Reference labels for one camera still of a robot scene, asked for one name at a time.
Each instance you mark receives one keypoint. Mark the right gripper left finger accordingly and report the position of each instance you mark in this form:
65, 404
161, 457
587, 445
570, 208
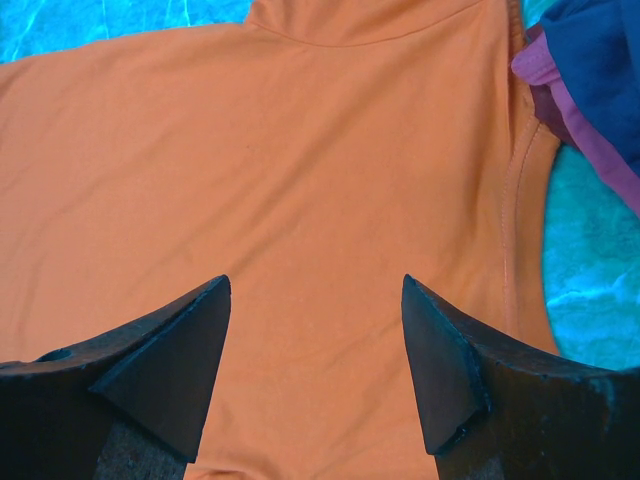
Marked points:
128, 404

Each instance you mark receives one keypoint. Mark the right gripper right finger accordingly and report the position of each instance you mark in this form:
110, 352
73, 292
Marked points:
492, 407

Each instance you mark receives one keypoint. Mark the orange t shirt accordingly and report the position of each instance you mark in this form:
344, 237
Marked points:
316, 154

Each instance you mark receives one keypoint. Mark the red folded shirt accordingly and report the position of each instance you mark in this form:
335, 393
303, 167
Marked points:
541, 68

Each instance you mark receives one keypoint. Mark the pink folded shirt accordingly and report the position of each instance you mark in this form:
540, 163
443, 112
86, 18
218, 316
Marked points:
608, 164

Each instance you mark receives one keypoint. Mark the blue cartoon print shirt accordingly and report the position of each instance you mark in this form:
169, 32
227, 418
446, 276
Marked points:
595, 45

